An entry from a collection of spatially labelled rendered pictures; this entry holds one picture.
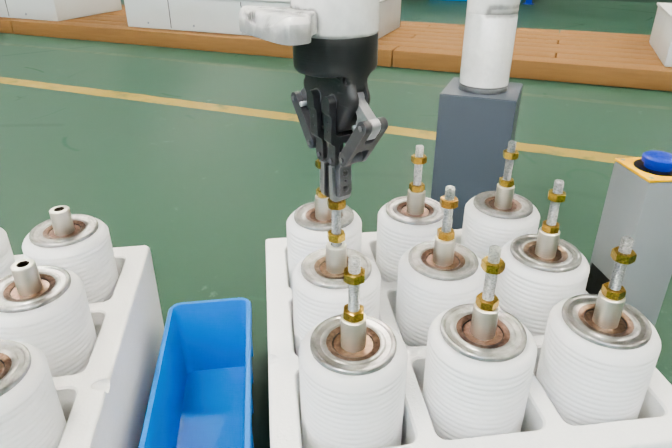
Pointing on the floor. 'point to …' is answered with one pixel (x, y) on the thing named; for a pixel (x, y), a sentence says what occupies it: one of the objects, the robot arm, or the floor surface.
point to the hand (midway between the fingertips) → (335, 178)
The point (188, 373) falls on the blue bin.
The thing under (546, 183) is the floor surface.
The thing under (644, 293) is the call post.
